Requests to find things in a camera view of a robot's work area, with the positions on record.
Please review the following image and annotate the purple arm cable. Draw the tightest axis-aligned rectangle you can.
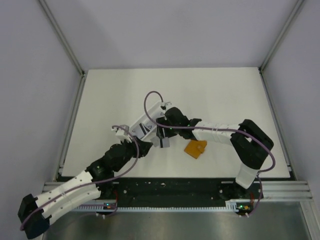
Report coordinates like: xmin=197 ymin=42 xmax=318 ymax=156
xmin=143 ymin=90 xmax=276 ymax=216
xmin=19 ymin=124 xmax=140 ymax=231

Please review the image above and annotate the white plastic basket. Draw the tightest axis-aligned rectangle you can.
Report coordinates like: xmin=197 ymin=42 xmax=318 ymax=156
xmin=129 ymin=101 xmax=166 ymax=141

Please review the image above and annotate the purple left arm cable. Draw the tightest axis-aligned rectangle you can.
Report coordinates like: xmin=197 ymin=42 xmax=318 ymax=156
xmin=19 ymin=124 xmax=140 ymax=231

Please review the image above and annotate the silver VIP card on table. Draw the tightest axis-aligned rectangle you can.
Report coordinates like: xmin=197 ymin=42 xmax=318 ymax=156
xmin=152 ymin=138 xmax=160 ymax=147

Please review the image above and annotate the white slotted cable duct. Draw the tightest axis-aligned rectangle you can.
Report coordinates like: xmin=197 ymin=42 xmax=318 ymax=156
xmin=72 ymin=199 xmax=253 ymax=213

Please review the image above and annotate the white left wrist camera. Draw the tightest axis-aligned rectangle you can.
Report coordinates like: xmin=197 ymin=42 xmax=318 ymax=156
xmin=111 ymin=125 xmax=132 ymax=142

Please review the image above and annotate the silver VIP card in basket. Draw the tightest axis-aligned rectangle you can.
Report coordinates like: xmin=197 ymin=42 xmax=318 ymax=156
xmin=159 ymin=111 xmax=165 ymax=118

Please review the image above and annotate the aluminium frame post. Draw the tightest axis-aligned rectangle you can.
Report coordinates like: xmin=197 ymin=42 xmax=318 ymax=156
xmin=258 ymin=0 xmax=307 ymax=174
xmin=37 ymin=0 xmax=87 ymax=182

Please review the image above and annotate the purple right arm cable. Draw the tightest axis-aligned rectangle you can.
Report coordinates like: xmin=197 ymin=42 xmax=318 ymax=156
xmin=143 ymin=90 xmax=276 ymax=216

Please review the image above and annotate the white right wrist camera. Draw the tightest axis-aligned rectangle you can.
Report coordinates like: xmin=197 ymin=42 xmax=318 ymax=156
xmin=160 ymin=101 xmax=172 ymax=110

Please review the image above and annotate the silver diamond card in basket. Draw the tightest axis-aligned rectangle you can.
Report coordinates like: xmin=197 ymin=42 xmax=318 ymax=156
xmin=145 ymin=124 xmax=153 ymax=130

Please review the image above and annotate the silver card black stripe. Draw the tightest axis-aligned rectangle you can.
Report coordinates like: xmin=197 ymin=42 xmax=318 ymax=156
xmin=159 ymin=137 xmax=170 ymax=148

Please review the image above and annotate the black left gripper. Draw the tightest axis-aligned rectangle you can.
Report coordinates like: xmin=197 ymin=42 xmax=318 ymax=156
xmin=113 ymin=135 xmax=153 ymax=172

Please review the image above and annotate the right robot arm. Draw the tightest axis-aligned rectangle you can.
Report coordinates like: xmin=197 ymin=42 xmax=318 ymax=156
xmin=155 ymin=107 xmax=274 ymax=198

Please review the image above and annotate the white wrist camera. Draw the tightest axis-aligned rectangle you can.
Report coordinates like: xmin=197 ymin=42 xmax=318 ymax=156
xmin=160 ymin=101 xmax=172 ymax=110
xmin=111 ymin=125 xmax=132 ymax=142

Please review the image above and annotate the right aluminium frame post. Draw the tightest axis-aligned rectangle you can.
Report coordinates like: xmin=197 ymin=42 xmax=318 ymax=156
xmin=258 ymin=0 xmax=307 ymax=174

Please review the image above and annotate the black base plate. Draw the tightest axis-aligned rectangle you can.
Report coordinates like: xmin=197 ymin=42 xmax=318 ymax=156
xmin=98 ymin=177 xmax=259 ymax=207

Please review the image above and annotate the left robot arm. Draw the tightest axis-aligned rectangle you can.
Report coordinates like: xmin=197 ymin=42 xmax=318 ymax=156
xmin=17 ymin=136 xmax=153 ymax=240

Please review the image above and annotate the left aluminium frame post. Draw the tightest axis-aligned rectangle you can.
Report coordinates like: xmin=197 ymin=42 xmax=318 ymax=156
xmin=37 ymin=0 xmax=87 ymax=182

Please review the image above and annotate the silver stripe card in basket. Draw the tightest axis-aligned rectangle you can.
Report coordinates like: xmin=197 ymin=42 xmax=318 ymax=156
xmin=132 ymin=123 xmax=147 ymax=139

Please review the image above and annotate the yellow leather card holder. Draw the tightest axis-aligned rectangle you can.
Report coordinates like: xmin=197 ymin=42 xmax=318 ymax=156
xmin=184 ymin=140 xmax=207 ymax=159

